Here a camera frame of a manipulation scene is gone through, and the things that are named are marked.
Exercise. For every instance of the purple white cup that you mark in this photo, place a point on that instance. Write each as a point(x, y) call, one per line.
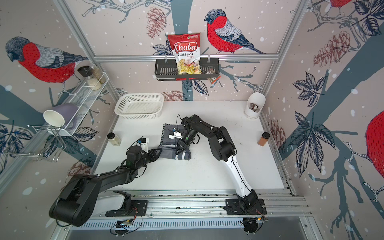
point(61, 115)

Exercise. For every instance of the white cylindrical container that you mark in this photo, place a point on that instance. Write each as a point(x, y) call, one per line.
point(255, 105)

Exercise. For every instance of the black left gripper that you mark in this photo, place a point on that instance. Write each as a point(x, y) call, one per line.
point(153, 154)

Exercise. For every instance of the glass jar on shelf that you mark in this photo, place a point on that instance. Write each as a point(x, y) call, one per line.
point(98, 73)

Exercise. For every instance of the black lid spice jar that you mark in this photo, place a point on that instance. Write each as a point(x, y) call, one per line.
point(91, 80)

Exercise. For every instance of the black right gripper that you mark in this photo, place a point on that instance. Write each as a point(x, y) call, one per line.
point(182, 146)

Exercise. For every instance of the black wire wall basket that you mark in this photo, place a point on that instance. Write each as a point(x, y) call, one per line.
point(169, 70)

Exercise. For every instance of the white plastic mesh basket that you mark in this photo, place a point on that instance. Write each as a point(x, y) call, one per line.
point(140, 106)

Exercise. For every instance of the aluminium rail base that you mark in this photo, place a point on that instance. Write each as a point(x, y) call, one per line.
point(214, 209)

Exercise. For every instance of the red Chuba chips bag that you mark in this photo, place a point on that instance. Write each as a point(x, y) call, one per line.
point(186, 49)

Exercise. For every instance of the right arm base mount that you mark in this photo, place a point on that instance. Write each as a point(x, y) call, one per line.
point(242, 207)

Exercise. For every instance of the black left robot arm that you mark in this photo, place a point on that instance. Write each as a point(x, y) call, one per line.
point(77, 200)

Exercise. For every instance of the chrome wire cup holder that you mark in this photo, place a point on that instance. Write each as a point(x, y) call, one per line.
point(34, 142)

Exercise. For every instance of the grey plaid pillowcase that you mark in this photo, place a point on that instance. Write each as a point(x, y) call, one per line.
point(171, 134)

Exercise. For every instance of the orange spice jar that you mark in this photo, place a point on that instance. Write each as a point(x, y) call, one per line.
point(264, 139)

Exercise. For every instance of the white wire wall shelf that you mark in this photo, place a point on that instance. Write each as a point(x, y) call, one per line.
point(83, 98)

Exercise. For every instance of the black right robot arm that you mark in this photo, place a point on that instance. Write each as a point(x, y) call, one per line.
point(223, 149)

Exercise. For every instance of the small white spice jar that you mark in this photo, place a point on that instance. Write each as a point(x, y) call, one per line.
point(114, 139)

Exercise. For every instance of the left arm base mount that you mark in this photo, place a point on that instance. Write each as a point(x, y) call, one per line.
point(129, 207)

